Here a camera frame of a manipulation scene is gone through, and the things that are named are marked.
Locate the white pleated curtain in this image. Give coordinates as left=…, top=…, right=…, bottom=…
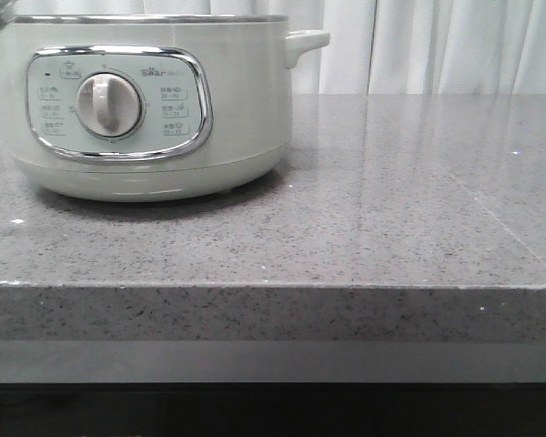
left=15, top=1, right=546, bottom=95

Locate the pale green electric cooking pot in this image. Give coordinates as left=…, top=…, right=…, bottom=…
left=0, top=14, right=329, bottom=202

